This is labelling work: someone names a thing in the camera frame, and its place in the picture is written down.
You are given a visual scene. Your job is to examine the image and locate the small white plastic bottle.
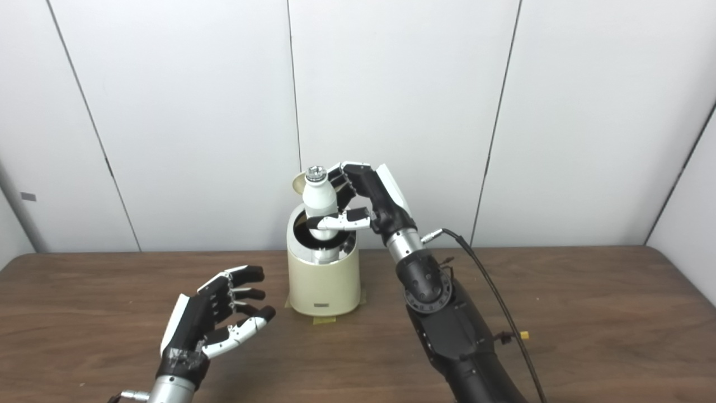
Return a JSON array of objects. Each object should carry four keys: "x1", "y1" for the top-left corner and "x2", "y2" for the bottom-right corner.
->
[{"x1": 302, "y1": 166, "x2": 338, "y2": 241}]

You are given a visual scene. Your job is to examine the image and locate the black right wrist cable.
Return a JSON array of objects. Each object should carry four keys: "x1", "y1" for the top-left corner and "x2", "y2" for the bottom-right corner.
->
[{"x1": 421, "y1": 228, "x2": 549, "y2": 403}]

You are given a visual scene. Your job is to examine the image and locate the cream-colored lidded bin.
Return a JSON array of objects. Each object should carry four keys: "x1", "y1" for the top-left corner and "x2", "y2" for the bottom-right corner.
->
[{"x1": 286, "y1": 172, "x2": 361, "y2": 317}]

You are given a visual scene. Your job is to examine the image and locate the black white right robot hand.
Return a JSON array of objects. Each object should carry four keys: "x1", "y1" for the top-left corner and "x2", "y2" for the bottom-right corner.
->
[{"x1": 307, "y1": 162, "x2": 418, "y2": 247}]

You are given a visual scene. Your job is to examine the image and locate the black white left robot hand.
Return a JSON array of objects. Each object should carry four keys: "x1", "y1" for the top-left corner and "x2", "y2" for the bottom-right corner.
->
[{"x1": 156, "y1": 265, "x2": 276, "y2": 387}]

